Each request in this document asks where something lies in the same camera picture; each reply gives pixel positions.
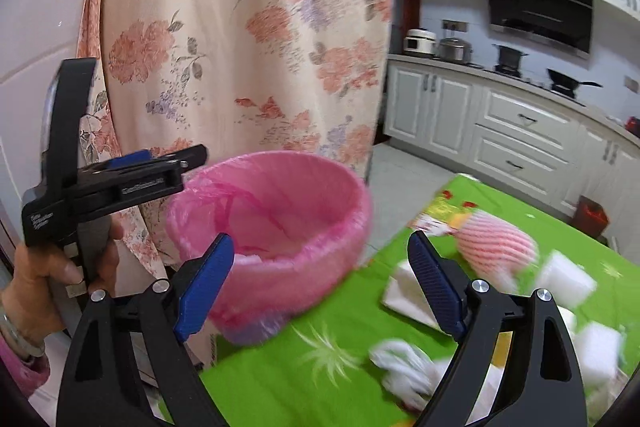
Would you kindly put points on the pink foam fruit net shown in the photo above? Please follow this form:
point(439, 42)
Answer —
point(497, 251)

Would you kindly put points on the person's left hand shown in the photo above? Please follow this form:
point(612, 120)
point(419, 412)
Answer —
point(27, 302)

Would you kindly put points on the black range hood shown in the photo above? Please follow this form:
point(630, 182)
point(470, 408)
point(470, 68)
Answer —
point(565, 24)

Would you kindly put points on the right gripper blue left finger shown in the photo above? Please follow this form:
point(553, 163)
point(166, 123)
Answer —
point(101, 383)

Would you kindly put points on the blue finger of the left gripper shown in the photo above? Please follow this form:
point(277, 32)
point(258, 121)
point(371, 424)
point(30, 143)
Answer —
point(129, 160)

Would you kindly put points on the wall power socket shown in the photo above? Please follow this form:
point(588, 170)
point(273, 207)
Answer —
point(455, 25)

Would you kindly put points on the pink-lined trash bin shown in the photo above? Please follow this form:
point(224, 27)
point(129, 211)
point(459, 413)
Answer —
point(298, 223)

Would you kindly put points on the white rice cooker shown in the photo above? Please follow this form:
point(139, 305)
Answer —
point(420, 42)

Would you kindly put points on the floral curtain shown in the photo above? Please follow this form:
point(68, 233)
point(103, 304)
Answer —
point(237, 76)

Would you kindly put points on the black stock pot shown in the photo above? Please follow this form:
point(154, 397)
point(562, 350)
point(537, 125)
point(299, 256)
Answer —
point(509, 61)

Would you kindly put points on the green cartoon tablecloth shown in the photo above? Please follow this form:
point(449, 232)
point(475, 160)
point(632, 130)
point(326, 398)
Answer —
point(317, 371)

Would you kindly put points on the red box on floor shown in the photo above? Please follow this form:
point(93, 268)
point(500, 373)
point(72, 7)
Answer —
point(589, 217)

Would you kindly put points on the white plastic packet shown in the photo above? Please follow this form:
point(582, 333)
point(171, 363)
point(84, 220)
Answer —
point(404, 295)

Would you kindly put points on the black frying pan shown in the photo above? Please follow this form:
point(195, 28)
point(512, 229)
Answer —
point(566, 85)

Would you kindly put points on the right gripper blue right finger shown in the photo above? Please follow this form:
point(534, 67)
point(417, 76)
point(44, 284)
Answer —
point(541, 383)

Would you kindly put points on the white lower kitchen cabinets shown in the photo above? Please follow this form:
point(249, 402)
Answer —
point(528, 141)

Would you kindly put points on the white tissue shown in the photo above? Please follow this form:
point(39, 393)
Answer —
point(410, 374)

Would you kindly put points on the white foam block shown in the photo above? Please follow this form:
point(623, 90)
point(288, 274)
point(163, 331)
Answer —
point(597, 350)
point(569, 284)

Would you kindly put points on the steel pressure cooker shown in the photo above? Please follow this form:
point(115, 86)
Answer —
point(455, 50)

